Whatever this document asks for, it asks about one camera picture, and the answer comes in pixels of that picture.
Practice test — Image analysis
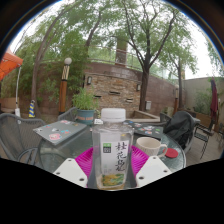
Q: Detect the grey laptop with stickers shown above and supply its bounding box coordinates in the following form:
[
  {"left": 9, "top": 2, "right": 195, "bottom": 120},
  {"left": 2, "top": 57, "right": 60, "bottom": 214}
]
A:
[{"left": 32, "top": 119, "right": 88, "bottom": 146}]

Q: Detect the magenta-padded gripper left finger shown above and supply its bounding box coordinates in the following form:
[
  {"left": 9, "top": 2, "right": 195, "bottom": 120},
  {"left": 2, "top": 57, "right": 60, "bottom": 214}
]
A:
[{"left": 53, "top": 146, "right": 98, "bottom": 189}]

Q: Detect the white mug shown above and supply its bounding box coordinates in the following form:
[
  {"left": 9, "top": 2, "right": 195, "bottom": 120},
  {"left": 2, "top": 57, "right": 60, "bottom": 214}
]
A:
[{"left": 134, "top": 136, "right": 169, "bottom": 158}]

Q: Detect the closed maroon patio umbrella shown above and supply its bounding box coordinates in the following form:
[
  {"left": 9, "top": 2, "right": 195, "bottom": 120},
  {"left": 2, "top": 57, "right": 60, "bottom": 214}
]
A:
[{"left": 209, "top": 77, "right": 220, "bottom": 123}]

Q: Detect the green plant in blue pot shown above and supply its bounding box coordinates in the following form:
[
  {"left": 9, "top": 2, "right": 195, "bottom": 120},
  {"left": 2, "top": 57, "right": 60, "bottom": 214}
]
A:
[{"left": 71, "top": 87, "right": 100, "bottom": 126}]

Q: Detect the blue yellow striped cone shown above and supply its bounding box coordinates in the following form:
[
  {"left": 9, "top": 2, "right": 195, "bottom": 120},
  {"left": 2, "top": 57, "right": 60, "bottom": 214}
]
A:
[{"left": 28, "top": 99, "right": 36, "bottom": 118}]

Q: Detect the forked trunk tree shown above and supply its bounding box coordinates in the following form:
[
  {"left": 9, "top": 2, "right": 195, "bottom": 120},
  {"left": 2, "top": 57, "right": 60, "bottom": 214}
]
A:
[{"left": 99, "top": 0, "right": 201, "bottom": 113}]

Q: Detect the clear drink bottle white cap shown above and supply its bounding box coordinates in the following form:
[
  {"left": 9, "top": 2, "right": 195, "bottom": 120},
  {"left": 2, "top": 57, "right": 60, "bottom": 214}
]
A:
[{"left": 91, "top": 107, "right": 135, "bottom": 191}]

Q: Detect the black backpack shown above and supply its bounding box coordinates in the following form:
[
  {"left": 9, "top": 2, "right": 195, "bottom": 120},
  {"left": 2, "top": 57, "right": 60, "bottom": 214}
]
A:
[{"left": 163, "top": 110, "right": 196, "bottom": 148}]

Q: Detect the wooden lamp post globe light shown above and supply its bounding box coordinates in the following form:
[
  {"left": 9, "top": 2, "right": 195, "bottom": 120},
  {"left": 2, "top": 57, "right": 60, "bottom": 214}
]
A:
[
  {"left": 173, "top": 84, "right": 180, "bottom": 116},
  {"left": 58, "top": 57, "right": 73, "bottom": 115}
]

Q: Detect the black metal patio chair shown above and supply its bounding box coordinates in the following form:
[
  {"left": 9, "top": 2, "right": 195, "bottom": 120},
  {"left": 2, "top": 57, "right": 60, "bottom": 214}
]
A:
[{"left": 193, "top": 123, "right": 218, "bottom": 160}]

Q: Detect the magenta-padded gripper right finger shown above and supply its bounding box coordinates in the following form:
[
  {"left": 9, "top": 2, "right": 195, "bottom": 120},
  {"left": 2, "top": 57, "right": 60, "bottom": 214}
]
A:
[{"left": 130, "top": 145, "right": 173, "bottom": 189}]

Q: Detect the leaning trunk tree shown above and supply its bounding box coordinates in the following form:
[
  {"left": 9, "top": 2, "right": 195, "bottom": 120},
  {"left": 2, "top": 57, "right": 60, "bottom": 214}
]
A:
[{"left": 9, "top": 0, "right": 108, "bottom": 118}]

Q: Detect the flat round red coaster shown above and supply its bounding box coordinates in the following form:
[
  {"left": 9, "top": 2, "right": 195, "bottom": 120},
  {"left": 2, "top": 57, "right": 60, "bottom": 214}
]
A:
[{"left": 164, "top": 147, "right": 180, "bottom": 159}]

